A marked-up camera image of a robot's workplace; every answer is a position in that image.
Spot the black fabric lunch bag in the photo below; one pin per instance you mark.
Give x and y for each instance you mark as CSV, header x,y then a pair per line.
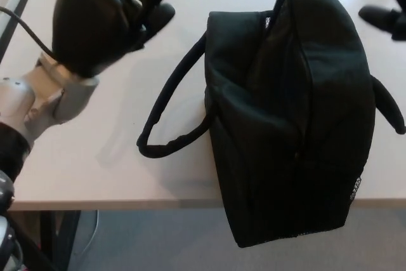
x,y
285,125

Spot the black desk frame leg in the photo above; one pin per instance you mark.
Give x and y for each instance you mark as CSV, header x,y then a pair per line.
x,y
68,236

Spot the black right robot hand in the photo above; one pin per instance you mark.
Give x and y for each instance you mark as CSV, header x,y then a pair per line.
x,y
380,17

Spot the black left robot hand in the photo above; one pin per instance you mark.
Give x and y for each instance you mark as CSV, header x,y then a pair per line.
x,y
89,26

